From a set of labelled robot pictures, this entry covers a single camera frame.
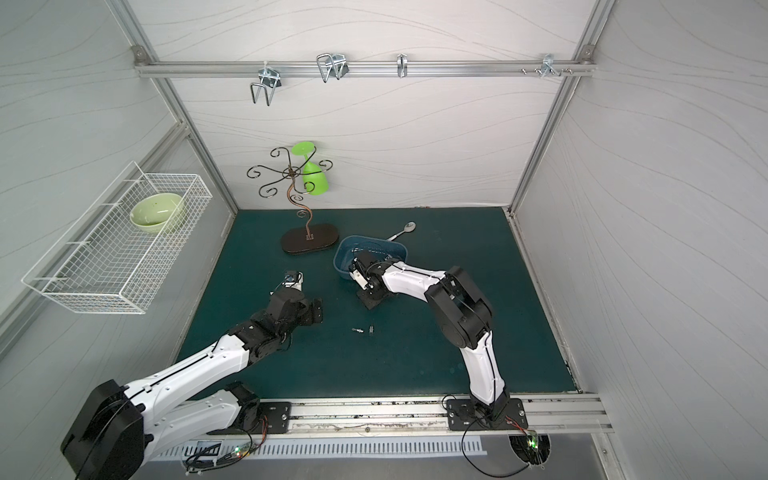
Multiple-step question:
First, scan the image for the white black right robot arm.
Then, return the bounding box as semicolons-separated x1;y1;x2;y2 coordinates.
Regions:
349;250;509;427

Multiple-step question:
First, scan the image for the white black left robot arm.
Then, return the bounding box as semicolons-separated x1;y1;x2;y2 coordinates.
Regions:
60;286;323;479

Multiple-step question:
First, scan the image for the blue plastic storage box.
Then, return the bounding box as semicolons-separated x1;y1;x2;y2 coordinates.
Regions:
333;235;408;281

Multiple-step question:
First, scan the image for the metal spoon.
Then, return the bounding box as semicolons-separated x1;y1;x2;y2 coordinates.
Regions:
388;221;416;241

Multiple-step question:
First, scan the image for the green plastic goblet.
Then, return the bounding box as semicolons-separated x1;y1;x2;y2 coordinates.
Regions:
291;141;333;196

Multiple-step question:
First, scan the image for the dark metal scroll cup stand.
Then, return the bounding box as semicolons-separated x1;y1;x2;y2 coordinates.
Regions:
246;145;339;255

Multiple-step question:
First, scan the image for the light green ceramic bowl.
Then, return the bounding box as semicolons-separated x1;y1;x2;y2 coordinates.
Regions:
129;193;186;234

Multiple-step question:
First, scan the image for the metal double hook middle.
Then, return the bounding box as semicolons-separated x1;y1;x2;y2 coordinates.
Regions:
316;53;349;83

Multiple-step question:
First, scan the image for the metal double hook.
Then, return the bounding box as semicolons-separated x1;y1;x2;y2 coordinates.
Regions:
250;62;282;106
316;53;349;83

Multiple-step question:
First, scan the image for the small metal hook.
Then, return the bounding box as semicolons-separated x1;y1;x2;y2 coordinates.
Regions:
396;54;408;78

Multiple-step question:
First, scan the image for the metal double hook left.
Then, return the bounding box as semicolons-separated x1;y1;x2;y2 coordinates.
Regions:
250;62;282;106

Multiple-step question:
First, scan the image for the metal hook right end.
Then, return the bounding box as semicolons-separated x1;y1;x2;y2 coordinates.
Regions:
520;54;572;78

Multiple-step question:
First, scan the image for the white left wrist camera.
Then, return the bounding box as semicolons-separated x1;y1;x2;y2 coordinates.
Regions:
281;270;304;291

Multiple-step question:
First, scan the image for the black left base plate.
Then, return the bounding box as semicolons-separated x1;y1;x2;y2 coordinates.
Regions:
258;401;292;435

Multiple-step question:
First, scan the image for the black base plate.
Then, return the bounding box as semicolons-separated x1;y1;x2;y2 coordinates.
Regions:
258;401;292;435
442;397;529;432

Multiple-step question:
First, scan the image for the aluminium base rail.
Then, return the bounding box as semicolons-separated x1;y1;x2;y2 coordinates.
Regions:
116;392;614;445

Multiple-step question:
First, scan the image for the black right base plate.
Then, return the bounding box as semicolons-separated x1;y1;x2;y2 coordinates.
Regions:
442;397;529;432

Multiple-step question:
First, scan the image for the white slotted cable duct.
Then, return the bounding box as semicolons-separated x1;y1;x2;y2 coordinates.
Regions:
149;436;487;461

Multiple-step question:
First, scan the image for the wire bundle with LED board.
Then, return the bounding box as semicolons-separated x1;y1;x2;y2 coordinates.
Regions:
182;416;268;472

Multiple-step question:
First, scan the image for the black cable at right base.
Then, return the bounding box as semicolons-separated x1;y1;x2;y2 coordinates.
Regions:
440;392;529;480

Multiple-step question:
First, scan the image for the white wire basket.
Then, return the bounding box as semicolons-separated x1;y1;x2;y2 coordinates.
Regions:
22;163;213;315

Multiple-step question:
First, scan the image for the aluminium cross rail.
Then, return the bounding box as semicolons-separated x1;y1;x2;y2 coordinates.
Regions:
135;58;597;79

